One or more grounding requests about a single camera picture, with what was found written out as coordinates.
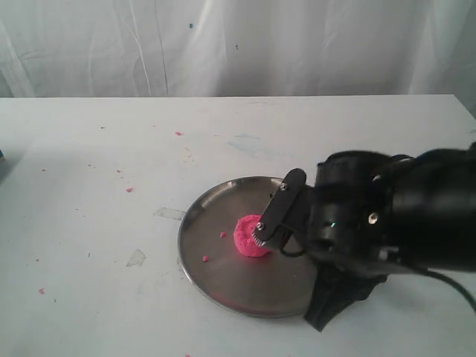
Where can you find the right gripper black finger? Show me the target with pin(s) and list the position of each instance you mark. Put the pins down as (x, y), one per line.
(334, 290)

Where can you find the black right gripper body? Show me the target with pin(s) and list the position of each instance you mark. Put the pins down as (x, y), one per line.
(347, 213)

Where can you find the pink dough lump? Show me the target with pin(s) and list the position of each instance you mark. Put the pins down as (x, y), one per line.
(243, 238)

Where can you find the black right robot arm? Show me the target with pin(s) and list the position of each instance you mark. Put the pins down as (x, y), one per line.
(431, 215)

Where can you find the round steel plate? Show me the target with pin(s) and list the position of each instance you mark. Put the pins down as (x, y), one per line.
(272, 286)

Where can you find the white plastic backdrop sheet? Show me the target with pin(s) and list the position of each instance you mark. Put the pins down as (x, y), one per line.
(236, 48)

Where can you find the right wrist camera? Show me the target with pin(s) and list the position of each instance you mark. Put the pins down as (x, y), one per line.
(283, 223)

